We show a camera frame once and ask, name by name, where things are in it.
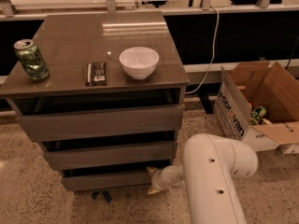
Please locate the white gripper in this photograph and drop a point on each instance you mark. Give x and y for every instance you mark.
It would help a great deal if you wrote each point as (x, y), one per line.
(163, 179)

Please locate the grey bottom drawer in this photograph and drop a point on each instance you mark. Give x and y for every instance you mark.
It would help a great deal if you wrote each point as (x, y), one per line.
(96, 178)

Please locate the grey drawer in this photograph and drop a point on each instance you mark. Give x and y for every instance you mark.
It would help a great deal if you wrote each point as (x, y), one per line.
(96, 178)
(97, 123)
(104, 156)

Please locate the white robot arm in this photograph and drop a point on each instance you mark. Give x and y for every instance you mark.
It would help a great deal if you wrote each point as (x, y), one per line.
(210, 163)

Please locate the grey drawer cabinet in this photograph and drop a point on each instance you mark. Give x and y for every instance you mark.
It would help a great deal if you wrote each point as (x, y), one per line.
(69, 43)

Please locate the grey middle drawer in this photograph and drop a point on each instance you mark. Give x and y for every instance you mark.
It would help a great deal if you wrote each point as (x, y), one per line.
(104, 156)

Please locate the grey top drawer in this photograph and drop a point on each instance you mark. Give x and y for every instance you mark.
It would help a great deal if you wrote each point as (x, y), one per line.
(97, 123)

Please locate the white bowl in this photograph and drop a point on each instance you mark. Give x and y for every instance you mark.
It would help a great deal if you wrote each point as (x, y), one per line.
(139, 62)

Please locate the green bag in box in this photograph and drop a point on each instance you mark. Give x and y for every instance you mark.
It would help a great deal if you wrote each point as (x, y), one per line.
(257, 115)

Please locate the white corovan cardboard box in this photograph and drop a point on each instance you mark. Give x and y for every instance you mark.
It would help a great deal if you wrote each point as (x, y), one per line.
(260, 83)

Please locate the green soda can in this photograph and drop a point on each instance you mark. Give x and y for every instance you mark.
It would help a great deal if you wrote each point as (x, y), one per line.
(31, 59)

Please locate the metal railing frame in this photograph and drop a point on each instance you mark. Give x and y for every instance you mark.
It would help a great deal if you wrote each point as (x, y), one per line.
(33, 9)

